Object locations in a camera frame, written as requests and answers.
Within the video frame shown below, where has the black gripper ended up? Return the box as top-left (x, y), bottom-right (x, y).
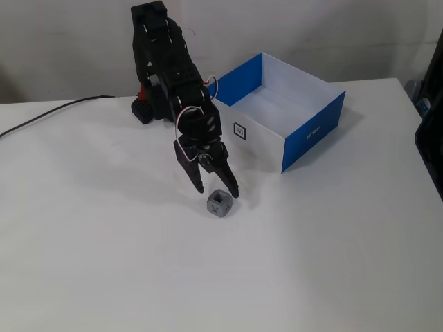
top-left (172, 133), bottom-right (240, 199)

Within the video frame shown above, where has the gray block with square hole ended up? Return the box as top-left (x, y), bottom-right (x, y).
top-left (206, 188), bottom-right (233, 219)

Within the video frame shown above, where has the blue and white cardboard box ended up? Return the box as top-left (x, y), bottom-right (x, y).
top-left (200, 51), bottom-right (346, 174)

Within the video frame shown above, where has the black table clamp block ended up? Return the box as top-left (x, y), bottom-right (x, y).
top-left (130, 97), bottom-right (156, 127)

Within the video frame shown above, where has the gray object with blue sticker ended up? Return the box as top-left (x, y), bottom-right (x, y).
top-left (404, 78), bottom-right (433, 117)

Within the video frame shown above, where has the black plastic case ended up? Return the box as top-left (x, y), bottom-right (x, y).
top-left (413, 33), bottom-right (443, 203)

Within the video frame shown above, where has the red and white servo wire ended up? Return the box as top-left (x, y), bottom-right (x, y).
top-left (203, 77), bottom-right (220, 102)

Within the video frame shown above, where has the black power cable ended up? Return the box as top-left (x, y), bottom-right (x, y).
top-left (0, 95), bottom-right (117, 139)

